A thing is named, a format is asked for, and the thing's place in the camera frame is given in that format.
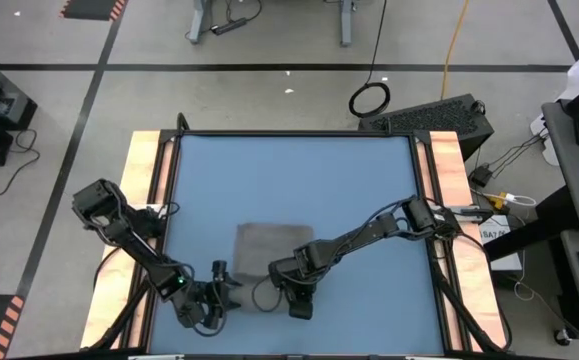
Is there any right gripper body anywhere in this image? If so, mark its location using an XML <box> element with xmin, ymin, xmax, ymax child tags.
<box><xmin>281</xmin><ymin>239</ymin><xmax>340</xmax><ymax>301</ymax></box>

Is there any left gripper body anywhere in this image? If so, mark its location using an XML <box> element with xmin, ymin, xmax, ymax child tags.
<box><xmin>176</xmin><ymin>278</ymin><xmax>231</xmax><ymax>331</ymax></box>

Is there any grey waffle-weave towel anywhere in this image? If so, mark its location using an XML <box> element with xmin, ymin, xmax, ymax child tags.
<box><xmin>228</xmin><ymin>222</ymin><xmax>315</xmax><ymax>314</ymax></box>

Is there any wooden side board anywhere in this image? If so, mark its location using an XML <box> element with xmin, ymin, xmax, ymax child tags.
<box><xmin>79</xmin><ymin>130</ymin><xmax>176</xmax><ymax>351</ymax></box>
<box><xmin>416</xmin><ymin>130</ymin><xmax>511</xmax><ymax>351</ymax></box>

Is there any black computer tower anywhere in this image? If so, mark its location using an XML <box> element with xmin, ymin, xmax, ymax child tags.
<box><xmin>357</xmin><ymin>93</ymin><xmax>495</xmax><ymax>157</ymax></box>

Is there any black power adapter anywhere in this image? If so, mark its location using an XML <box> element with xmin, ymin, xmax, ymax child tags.
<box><xmin>468</xmin><ymin>164</ymin><xmax>494</xmax><ymax>189</ymax></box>

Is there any white labelled box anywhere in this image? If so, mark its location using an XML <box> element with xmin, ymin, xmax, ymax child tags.
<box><xmin>478</xmin><ymin>214</ymin><xmax>524</xmax><ymax>272</ymax></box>

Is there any grey table leg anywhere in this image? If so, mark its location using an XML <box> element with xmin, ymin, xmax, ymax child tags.
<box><xmin>338</xmin><ymin>0</ymin><xmax>359</xmax><ymax>48</ymax></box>
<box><xmin>187</xmin><ymin>0</ymin><xmax>214</xmax><ymax>45</ymax></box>

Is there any black power strip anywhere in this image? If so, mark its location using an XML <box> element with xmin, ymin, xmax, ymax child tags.
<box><xmin>210</xmin><ymin>17</ymin><xmax>248</xmax><ymax>36</ymax></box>

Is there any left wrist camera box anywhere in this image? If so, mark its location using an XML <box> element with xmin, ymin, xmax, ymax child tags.
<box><xmin>211</xmin><ymin>259</ymin><xmax>229</xmax><ymax>284</ymax></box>

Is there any black cable with coil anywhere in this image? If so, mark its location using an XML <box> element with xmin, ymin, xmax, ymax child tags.
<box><xmin>347</xmin><ymin>0</ymin><xmax>391</xmax><ymax>119</ymax></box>

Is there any yellow plug with white cable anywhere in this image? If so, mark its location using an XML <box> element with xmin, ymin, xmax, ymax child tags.
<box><xmin>486</xmin><ymin>191</ymin><xmax>538</xmax><ymax>209</ymax></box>

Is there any black floor cable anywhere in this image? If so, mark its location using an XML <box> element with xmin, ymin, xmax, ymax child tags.
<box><xmin>0</xmin><ymin>128</ymin><xmax>41</xmax><ymax>197</ymax></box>

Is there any yellow cable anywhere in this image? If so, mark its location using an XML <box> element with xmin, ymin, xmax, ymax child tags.
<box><xmin>440</xmin><ymin>0</ymin><xmax>471</xmax><ymax>101</ymax></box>

